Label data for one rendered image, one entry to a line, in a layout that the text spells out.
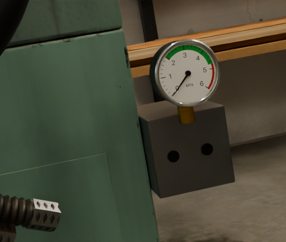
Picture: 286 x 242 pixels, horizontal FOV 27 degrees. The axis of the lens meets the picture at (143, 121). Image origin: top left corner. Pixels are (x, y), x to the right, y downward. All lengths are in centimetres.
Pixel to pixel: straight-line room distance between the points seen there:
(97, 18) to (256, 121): 275
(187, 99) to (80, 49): 12
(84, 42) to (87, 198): 16
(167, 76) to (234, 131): 273
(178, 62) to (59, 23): 13
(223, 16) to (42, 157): 267
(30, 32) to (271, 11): 278
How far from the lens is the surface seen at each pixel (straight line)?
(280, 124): 338
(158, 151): 59
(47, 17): 60
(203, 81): 56
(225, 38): 270
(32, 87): 60
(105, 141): 61
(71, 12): 60
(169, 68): 55
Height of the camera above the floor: 71
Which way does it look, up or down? 9 degrees down
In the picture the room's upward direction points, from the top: 10 degrees counter-clockwise
